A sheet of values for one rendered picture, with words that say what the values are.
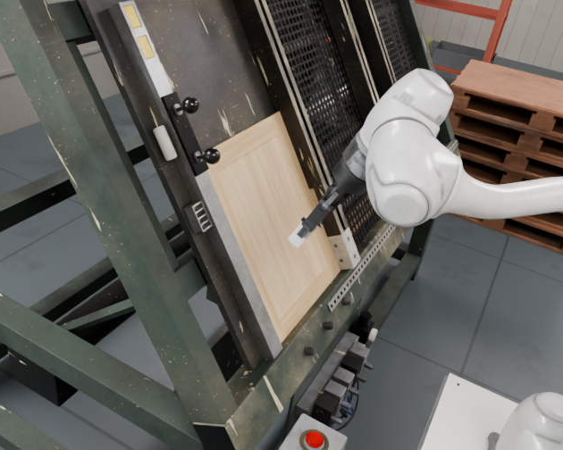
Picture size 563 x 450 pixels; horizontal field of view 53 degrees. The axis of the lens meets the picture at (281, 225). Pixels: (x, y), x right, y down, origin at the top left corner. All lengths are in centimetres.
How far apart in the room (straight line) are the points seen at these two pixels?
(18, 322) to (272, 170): 86
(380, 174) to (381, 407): 201
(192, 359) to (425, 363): 186
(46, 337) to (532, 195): 134
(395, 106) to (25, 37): 71
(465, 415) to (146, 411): 89
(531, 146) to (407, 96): 316
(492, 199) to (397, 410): 193
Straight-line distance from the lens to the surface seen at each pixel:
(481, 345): 323
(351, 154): 100
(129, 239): 122
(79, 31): 138
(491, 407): 183
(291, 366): 158
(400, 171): 79
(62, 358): 170
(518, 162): 410
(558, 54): 926
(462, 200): 87
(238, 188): 152
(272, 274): 158
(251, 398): 145
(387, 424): 267
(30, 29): 121
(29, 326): 181
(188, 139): 137
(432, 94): 92
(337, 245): 185
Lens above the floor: 201
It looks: 33 degrees down
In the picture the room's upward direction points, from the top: 9 degrees clockwise
